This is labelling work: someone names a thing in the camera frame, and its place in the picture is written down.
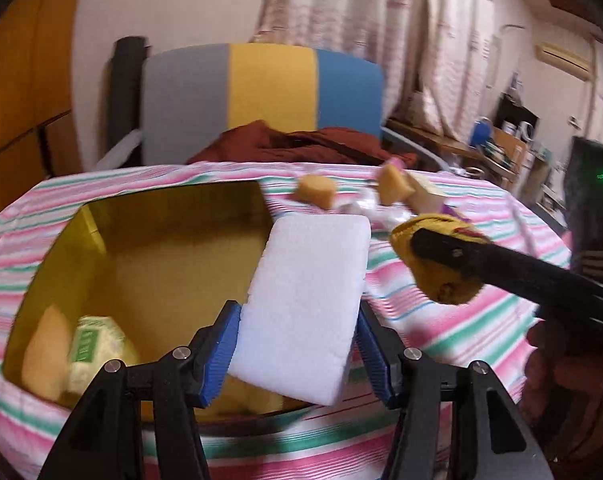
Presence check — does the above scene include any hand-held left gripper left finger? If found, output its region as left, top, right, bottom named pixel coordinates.
left=39, top=300, right=242, bottom=480

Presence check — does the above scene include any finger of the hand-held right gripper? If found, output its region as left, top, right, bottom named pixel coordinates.
left=410, top=227, right=589, bottom=308

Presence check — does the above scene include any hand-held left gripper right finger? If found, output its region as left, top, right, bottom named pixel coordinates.
left=354, top=300, right=555, bottom=480

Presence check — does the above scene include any yellow snack packet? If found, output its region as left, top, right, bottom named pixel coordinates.
left=390, top=212, right=493, bottom=306

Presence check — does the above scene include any white foam block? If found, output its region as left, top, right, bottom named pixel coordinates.
left=226, top=215, right=372, bottom=406

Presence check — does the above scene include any gold tin box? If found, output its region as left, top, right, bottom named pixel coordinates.
left=2, top=180, right=312, bottom=418

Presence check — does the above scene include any green edged cracker packet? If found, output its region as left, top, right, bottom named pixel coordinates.
left=66, top=315, right=140, bottom=396

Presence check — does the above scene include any person's right hand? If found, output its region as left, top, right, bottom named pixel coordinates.
left=524, top=320, right=603, bottom=466

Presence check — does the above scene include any tan sponge piece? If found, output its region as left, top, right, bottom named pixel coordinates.
left=20, top=305, right=77, bottom=401
left=216, top=375, right=282, bottom=413

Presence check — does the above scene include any pink green striped tablecloth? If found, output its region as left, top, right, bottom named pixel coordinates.
left=0, top=160, right=572, bottom=480

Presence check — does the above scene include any cream block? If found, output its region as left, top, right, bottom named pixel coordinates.
left=405, top=171, right=449, bottom=213

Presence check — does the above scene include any clear plastic wrap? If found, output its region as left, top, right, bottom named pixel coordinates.
left=339, top=192, right=407, bottom=233

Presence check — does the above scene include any tan sponge cube pink top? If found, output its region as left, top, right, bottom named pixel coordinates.
left=376, top=157, right=416, bottom=206

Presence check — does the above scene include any wooden side desk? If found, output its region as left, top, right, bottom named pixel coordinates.
left=386, top=119, right=517, bottom=186

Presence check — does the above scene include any black shelf unit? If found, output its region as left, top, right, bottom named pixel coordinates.
left=494, top=92, right=539, bottom=136

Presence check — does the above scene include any maroon jacket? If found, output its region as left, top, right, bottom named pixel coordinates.
left=186, top=120, right=419, bottom=168

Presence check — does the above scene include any grey yellow blue chair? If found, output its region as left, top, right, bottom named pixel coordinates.
left=140, top=42, right=386, bottom=166

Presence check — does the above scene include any patterned curtain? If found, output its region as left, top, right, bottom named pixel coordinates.
left=252, top=0, right=512, bottom=161

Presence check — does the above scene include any wooden wardrobe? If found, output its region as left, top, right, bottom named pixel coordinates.
left=0, top=0, right=90, bottom=216

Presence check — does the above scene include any wall air conditioner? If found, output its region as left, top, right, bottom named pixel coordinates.
left=534, top=41, right=595, bottom=81

